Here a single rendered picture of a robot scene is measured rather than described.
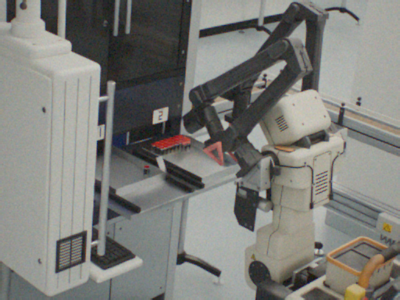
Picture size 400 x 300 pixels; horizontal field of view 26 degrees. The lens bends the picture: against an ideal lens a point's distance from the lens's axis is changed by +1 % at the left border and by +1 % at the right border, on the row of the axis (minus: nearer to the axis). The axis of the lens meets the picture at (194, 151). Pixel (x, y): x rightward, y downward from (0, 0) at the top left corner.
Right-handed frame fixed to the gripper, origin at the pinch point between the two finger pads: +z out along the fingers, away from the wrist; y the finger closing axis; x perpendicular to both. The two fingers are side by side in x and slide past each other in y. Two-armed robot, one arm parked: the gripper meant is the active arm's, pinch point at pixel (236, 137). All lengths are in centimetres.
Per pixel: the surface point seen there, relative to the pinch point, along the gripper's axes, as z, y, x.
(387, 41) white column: -10, 22, -143
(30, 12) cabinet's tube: -64, 5, 99
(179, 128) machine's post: 11.4, 36.8, -6.3
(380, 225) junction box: 53, -30, -79
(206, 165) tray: 15.0, 9.6, 4.6
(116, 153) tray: 15, 39, 29
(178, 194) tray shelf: 14.6, -1.8, 32.8
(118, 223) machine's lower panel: 46, 35, 28
